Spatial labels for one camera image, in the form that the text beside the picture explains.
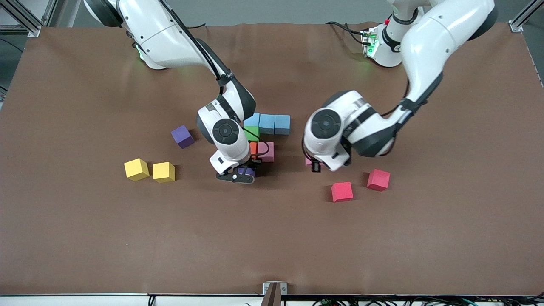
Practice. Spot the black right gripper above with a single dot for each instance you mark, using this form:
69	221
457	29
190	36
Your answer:
255	162

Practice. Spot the light pink dimpled foam cube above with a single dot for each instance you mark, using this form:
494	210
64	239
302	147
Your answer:
308	161

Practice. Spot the purple foam cube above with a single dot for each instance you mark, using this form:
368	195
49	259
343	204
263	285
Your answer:
182	135
247	171

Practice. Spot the orange foam cube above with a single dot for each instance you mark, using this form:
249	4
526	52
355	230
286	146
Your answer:
253	148

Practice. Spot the green foam cube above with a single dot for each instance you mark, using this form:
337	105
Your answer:
253	135

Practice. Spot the red foam cube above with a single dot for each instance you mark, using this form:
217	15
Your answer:
378	179
342	191

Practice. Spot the blue foam cube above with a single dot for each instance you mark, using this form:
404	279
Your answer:
254	120
267	123
282	124

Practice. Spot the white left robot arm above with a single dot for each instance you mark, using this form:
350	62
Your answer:
425	46

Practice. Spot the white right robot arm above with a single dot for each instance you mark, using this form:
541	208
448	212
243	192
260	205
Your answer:
165	38

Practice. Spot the brown table mat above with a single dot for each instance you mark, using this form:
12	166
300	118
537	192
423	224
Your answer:
272	238

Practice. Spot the yellow foam cube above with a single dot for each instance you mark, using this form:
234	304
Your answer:
136	168
163	171

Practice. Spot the gray metal mounting bracket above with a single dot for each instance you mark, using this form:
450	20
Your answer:
267	288

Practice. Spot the brown camera pole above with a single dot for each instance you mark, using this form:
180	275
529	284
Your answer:
273	300

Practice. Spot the white table edge rail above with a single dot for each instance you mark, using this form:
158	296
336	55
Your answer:
63	302

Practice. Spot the aluminium frame post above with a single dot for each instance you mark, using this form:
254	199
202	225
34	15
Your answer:
518	26
35	31

